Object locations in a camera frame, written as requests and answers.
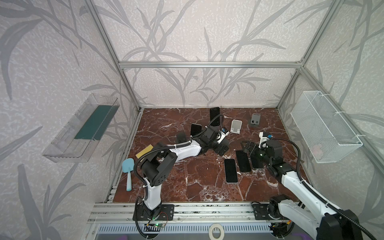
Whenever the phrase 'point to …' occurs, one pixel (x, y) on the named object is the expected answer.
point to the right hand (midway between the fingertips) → (246, 139)
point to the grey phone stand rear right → (255, 119)
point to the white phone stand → (236, 126)
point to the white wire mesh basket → (327, 136)
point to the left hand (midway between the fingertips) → (225, 139)
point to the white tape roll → (210, 232)
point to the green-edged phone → (195, 129)
